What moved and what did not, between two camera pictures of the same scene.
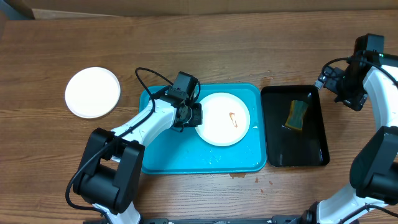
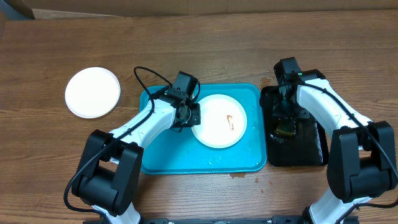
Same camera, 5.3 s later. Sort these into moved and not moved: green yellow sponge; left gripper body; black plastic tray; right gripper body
Moved: green yellow sponge; right gripper body
Not moved: black plastic tray; left gripper body
